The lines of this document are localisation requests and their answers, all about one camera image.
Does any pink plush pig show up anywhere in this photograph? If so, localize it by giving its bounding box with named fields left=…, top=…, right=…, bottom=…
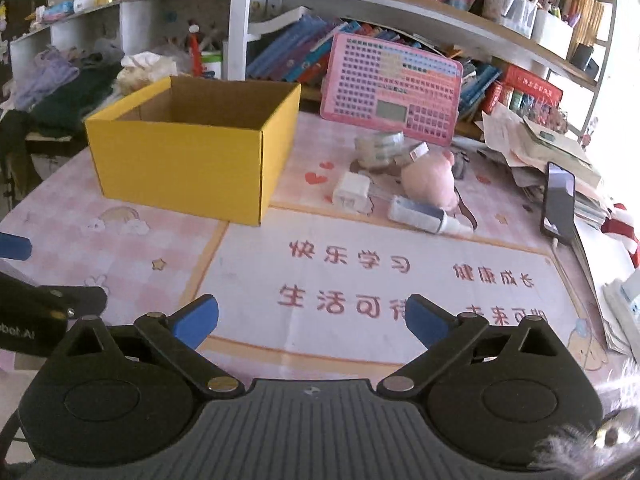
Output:
left=400, top=150, right=462, bottom=212

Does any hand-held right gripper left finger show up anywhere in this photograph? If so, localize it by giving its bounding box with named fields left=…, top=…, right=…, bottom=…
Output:
left=55, top=294, right=246, bottom=402

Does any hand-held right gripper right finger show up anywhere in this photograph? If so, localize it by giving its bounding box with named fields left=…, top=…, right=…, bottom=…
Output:
left=376, top=294, right=575, bottom=402

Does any red hardcover book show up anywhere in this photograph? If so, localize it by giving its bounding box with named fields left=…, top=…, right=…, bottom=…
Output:
left=482, top=81, right=505, bottom=115

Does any small black box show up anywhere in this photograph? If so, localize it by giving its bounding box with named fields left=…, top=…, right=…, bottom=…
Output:
left=571, top=42, right=600, bottom=79

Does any stack of thin blue books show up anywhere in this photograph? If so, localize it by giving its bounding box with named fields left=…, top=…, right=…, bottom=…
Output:
left=457, top=59, right=502, bottom=122

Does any black smartphone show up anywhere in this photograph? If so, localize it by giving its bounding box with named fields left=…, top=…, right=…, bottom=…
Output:
left=540, top=161, right=577, bottom=246

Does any yellow cardboard box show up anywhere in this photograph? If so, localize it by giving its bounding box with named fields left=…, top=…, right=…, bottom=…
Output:
left=84, top=75, right=302, bottom=227

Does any dark green cloth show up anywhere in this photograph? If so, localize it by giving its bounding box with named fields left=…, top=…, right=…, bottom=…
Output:
left=27, top=62, right=125, bottom=137

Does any white charger plug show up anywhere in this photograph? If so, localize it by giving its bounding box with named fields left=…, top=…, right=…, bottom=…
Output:
left=332, top=171, right=372, bottom=212

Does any colourful bead ornament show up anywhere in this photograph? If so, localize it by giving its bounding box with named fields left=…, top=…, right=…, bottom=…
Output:
left=520, top=95, right=569, bottom=132

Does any clear tape roll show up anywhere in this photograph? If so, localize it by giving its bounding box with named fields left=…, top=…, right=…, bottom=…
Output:
left=354, top=130, right=406, bottom=170

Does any white tube bottle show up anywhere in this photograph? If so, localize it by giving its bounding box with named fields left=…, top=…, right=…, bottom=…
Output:
left=387, top=195, right=474, bottom=235

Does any purple cloth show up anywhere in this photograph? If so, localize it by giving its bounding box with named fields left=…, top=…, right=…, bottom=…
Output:
left=10, top=46, right=81, bottom=111

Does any cream plush toy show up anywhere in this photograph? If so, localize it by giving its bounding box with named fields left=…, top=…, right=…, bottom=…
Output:
left=116, top=52, right=179, bottom=97

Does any grey fluffy charm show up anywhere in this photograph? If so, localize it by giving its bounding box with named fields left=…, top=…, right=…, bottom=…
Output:
left=531, top=357, right=640, bottom=480

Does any row of leaning blue books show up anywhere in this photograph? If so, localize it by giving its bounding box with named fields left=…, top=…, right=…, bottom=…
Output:
left=246, top=12, right=352, bottom=84

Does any red and white plush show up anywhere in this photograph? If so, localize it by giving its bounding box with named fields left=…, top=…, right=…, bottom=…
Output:
left=600, top=203, right=640, bottom=268

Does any pale green book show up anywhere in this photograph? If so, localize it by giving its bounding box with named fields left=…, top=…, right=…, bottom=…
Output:
left=522, top=120, right=604, bottom=187

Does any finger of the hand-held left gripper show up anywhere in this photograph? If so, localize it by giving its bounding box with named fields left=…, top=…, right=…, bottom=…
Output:
left=0, top=233, right=34, bottom=262
left=37, top=284, right=109, bottom=321

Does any pink printed desk mat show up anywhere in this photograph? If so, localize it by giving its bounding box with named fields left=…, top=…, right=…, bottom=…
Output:
left=0, top=110, right=628, bottom=411

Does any red book case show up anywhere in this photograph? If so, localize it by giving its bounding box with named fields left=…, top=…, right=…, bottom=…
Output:
left=500, top=63, right=565, bottom=107

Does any pink learning button board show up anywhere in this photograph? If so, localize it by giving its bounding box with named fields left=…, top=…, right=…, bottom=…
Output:
left=319, top=31, right=464, bottom=149

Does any white pen organizer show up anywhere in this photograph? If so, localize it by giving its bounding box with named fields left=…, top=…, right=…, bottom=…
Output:
left=499, top=0, right=576, bottom=59

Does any pile of loose papers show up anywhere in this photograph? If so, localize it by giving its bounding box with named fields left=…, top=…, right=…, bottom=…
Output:
left=481, top=102, right=610, bottom=228

